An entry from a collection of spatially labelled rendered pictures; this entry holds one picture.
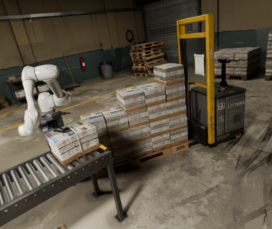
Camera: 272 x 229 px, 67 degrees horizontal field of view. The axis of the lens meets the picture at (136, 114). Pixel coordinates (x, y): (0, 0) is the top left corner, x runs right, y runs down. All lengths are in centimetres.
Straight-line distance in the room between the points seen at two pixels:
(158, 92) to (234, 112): 123
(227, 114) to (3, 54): 769
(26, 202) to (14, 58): 754
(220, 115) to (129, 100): 136
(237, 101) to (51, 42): 761
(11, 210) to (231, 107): 285
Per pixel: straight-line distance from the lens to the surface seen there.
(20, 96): 844
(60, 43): 944
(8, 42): 897
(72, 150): 190
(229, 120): 336
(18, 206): 180
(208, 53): 282
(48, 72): 208
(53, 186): 181
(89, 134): 192
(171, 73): 279
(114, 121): 266
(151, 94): 271
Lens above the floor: 176
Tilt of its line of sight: 21 degrees down
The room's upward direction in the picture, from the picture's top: 9 degrees counter-clockwise
